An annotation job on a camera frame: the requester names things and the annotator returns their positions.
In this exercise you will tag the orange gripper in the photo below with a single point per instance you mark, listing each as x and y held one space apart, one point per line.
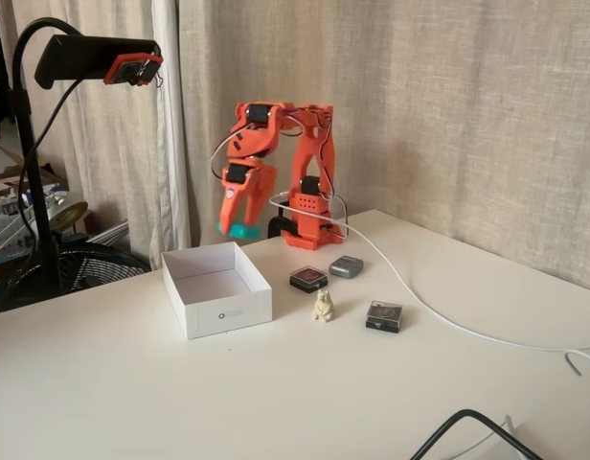
238 175

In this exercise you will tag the teal green box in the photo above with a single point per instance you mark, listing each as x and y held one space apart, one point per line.
244 232

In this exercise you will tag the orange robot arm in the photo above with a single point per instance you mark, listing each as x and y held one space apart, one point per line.
307 158

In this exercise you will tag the white cardboard bin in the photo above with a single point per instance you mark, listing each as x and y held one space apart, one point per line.
228 314

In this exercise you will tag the black table clamp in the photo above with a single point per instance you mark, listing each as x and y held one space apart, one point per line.
280 223

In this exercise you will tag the black box red lid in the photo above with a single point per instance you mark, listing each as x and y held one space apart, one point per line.
305 278

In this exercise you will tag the grey small case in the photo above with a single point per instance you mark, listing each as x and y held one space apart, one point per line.
345 266

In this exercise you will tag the cream bear figurine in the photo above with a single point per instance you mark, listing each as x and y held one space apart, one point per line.
324 306

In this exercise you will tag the black floor fan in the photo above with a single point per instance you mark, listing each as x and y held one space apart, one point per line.
98 268

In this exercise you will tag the silver desk lamp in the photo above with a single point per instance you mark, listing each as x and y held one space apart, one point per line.
67 213

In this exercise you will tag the black box clear lid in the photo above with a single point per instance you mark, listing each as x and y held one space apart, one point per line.
384 316

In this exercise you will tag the brown cardboard box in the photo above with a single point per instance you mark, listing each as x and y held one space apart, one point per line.
51 177

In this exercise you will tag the black phone holder bar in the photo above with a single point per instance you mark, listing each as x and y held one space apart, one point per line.
79 55

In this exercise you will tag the black gooseneck stand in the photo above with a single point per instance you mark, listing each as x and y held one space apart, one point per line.
29 144

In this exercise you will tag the beige wide curtain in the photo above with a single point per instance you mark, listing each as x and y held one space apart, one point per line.
467 96

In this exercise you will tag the overhead camera on black stand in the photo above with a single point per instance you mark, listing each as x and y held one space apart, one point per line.
118 153

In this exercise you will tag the orange camera module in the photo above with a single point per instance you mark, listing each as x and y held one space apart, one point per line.
132 69

